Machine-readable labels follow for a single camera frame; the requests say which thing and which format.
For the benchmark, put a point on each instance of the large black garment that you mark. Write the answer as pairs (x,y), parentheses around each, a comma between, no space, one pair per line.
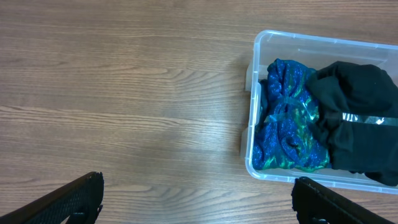
(357,121)

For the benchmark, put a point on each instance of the blue denim jeans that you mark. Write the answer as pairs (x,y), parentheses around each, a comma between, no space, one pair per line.
(263,107)

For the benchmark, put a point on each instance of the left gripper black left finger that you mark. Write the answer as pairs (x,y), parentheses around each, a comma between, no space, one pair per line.
(79,201)

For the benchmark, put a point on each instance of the blue sequin garment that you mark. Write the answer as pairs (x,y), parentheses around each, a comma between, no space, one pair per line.
(286,141)

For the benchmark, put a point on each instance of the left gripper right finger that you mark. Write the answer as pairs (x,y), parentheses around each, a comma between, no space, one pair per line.
(315,203)

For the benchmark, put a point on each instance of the clear plastic storage bin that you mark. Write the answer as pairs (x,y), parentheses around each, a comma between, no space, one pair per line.
(314,52)

